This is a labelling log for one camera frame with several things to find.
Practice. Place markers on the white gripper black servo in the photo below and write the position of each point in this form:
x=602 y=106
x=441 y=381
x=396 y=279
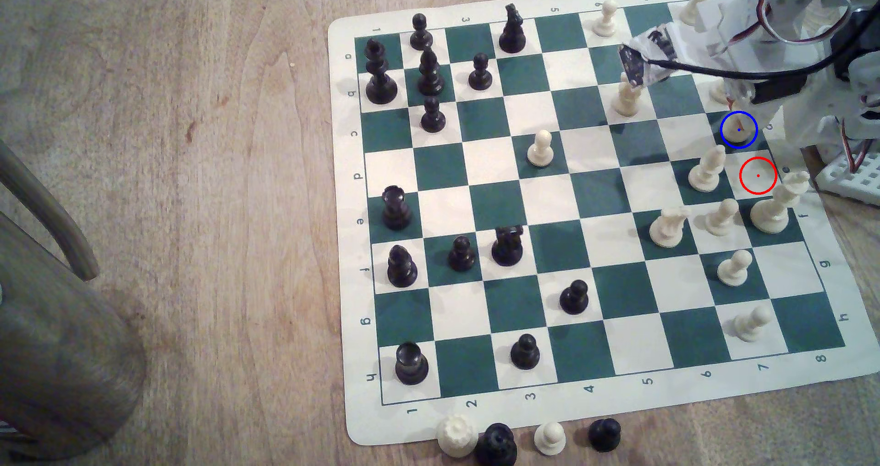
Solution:
x=739 y=100

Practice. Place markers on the white chess piece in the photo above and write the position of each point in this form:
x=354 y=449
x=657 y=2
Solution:
x=737 y=130

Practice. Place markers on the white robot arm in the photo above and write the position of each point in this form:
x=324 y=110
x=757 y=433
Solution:
x=818 y=12

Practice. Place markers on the white pawn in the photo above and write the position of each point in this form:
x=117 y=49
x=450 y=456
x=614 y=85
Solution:
x=550 y=440
x=721 y=218
x=605 y=20
x=718 y=93
x=541 y=150
x=751 y=325
x=734 y=269

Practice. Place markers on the white bishop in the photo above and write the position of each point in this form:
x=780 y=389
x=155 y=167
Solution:
x=706 y=172

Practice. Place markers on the white queen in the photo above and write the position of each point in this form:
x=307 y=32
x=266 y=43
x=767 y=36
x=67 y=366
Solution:
x=771 y=213

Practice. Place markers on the white rook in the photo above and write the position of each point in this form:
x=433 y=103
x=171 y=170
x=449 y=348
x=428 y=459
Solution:
x=694 y=5
x=457 y=437

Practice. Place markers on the white breadboard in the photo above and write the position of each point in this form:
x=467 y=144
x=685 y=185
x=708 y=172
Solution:
x=849 y=181

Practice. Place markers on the white knight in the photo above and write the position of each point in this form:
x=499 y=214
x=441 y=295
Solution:
x=668 y=229
x=624 y=102

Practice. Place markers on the green white chessboard mat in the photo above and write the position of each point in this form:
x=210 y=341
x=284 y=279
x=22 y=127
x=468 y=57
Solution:
x=584 y=205

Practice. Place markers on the black knight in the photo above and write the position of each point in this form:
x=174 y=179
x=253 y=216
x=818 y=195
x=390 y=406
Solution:
x=512 y=33
x=507 y=247

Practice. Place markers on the black pawn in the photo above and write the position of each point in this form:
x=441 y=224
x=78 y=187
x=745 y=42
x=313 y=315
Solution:
x=525 y=354
x=421 y=33
x=432 y=117
x=605 y=436
x=574 y=299
x=480 y=74
x=461 y=256

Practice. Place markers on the black bishop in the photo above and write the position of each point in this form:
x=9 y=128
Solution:
x=430 y=74
x=401 y=268

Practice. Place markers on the black rook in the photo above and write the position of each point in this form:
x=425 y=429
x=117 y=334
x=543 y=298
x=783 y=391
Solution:
x=411 y=365
x=397 y=210

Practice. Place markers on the black king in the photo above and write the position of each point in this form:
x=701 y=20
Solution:
x=380 y=81

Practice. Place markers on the black queen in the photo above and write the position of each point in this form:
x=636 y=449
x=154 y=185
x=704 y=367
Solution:
x=496 y=447

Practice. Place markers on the tape-wrapped wrist camera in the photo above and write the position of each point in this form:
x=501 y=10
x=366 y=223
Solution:
x=646 y=55

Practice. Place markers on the curved wooden chair rail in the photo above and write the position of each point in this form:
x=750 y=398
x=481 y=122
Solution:
x=51 y=215

